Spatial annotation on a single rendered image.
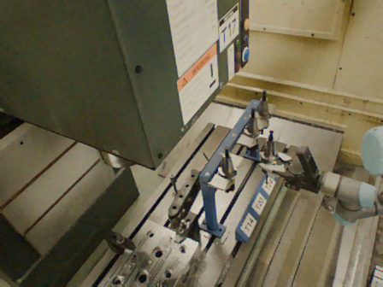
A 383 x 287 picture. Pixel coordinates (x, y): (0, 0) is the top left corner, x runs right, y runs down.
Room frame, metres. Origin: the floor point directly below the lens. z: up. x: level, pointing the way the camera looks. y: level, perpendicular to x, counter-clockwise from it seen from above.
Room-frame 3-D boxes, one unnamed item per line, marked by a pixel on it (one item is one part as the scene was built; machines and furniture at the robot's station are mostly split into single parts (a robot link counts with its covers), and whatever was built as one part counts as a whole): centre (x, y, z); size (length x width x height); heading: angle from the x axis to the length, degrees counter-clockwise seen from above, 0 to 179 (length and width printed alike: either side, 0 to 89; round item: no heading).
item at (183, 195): (0.88, 0.07, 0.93); 0.26 x 0.05 x 0.06; 149
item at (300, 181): (0.70, -0.36, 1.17); 0.12 x 0.08 x 0.09; 54
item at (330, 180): (0.66, -0.43, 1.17); 0.08 x 0.05 x 0.08; 144
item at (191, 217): (0.68, 0.07, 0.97); 0.13 x 0.03 x 0.15; 144
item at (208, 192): (0.72, -0.03, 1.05); 0.10 x 0.05 x 0.30; 54
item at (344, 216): (0.61, -0.51, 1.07); 0.11 x 0.08 x 0.11; 91
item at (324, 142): (1.16, -0.21, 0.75); 0.89 x 0.70 x 0.26; 54
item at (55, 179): (0.90, 0.53, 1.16); 0.48 x 0.05 x 0.51; 144
